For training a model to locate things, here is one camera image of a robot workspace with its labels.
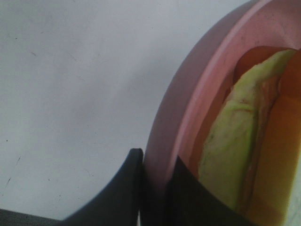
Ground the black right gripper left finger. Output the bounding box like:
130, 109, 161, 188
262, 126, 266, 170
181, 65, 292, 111
0, 148, 143, 226

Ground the pink plate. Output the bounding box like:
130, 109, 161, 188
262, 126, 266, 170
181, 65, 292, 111
144, 0, 301, 191

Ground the sandwich with cheese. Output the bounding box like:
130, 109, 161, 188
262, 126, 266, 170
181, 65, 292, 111
198, 46, 301, 226

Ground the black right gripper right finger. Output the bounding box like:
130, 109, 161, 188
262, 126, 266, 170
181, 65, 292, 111
140, 158, 252, 226

